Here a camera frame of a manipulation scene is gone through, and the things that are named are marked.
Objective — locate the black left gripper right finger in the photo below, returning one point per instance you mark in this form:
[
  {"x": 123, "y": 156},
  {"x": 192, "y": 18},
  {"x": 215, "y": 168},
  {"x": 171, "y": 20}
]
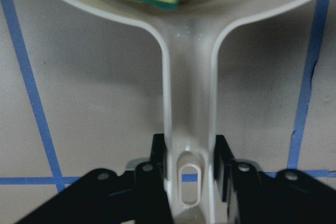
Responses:
[{"x": 252, "y": 196}]

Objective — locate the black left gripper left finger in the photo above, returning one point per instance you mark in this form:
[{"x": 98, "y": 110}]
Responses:
[{"x": 101, "y": 196}]

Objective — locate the white plastic dustpan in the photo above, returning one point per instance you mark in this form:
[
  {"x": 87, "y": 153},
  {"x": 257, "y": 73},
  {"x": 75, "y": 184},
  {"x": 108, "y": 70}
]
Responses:
[{"x": 190, "y": 37}]

